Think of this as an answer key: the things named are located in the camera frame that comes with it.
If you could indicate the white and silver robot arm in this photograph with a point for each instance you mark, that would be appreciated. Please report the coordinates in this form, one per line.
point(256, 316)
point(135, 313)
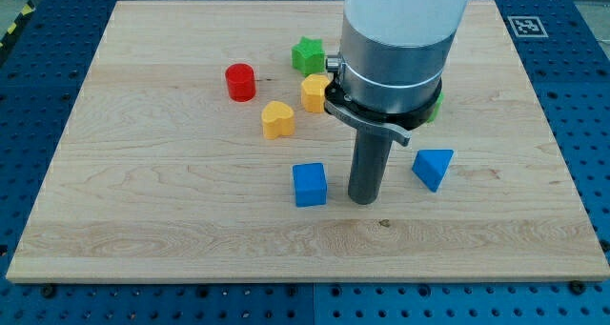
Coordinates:
point(387, 73)

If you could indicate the green block behind arm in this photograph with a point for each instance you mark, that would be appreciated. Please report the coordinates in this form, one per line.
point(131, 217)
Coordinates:
point(436, 109)

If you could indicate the blue cube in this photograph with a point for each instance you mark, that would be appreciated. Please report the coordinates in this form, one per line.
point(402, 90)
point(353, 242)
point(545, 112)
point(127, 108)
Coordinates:
point(310, 184)

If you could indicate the yellow heart block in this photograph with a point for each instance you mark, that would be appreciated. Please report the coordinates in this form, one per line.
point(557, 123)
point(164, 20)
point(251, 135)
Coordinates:
point(278, 119)

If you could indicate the yellow hexagon block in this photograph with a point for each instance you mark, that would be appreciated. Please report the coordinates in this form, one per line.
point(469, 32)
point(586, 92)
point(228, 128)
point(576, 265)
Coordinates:
point(313, 92)

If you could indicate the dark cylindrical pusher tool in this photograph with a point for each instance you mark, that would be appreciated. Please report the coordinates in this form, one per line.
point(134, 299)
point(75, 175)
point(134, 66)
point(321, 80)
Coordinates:
point(370, 157)

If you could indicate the green star block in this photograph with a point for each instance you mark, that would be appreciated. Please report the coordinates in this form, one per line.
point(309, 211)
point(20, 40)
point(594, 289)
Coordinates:
point(308, 56)

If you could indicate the red cylinder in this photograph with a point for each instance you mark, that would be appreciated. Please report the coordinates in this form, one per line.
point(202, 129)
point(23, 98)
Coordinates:
point(240, 82)

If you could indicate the wooden board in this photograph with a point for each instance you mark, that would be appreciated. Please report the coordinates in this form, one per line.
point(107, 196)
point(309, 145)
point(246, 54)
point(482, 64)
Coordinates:
point(160, 177)

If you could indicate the blue triangular prism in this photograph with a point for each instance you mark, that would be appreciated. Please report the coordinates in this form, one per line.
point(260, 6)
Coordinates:
point(431, 165)

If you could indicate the white fiducial marker tag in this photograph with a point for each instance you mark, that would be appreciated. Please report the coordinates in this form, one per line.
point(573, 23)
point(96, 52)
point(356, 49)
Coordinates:
point(527, 26)

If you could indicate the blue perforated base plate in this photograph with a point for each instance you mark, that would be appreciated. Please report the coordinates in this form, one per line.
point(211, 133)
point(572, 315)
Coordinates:
point(39, 83)

